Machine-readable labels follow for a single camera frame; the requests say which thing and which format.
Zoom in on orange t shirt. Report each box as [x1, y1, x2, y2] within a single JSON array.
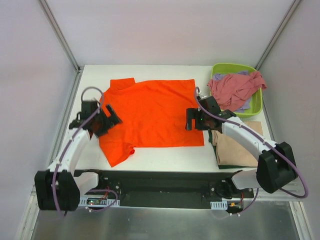
[[99, 77, 204, 167]]

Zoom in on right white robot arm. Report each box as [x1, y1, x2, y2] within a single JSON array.
[[185, 96, 299, 198]]

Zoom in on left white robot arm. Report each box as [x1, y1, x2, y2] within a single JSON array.
[[34, 100, 122, 212]]

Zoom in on folded beige t shirt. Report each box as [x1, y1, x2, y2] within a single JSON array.
[[212, 121, 265, 166]]

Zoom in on pink t shirt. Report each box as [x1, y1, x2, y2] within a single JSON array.
[[207, 71, 267, 112]]

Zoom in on lavender t shirt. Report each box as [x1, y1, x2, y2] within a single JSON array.
[[211, 70, 252, 113]]

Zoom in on folded dark green t shirt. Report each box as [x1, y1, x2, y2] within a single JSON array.
[[207, 129, 258, 170]]

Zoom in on green plastic basin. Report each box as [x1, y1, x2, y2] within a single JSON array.
[[210, 62, 263, 118]]

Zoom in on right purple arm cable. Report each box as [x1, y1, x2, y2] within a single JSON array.
[[194, 86, 310, 199]]

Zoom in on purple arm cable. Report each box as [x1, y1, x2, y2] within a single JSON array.
[[194, 86, 310, 199], [51, 86, 106, 219]]

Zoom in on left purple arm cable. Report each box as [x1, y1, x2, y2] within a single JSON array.
[[51, 86, 106, 219]]

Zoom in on left aluminium table rail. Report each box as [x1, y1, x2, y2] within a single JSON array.
[[44, 66, 85, 170]]

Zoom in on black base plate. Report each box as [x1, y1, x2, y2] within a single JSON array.
[[74, 169, 254, 209]]

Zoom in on left white cable duct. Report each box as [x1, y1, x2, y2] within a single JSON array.
[[78, 197, 120, 208]]

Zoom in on white cable duct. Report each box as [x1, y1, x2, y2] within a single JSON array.
[[78, 197, 120, 208], [210, 200, 228, 211]]

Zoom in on right white cable duct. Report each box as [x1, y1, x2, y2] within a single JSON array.
[[210, 200, 228, 211]]

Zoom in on left aluminium frame post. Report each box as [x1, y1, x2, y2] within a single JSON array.
[[37, 0, 81, 73]]

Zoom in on aluminium frame post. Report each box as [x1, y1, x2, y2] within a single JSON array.
[[37, 0, 81, 73], [255, 0, 303, 70]]

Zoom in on right aluminium frame post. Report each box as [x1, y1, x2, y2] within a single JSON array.
[[255, 0, 303, 70]]

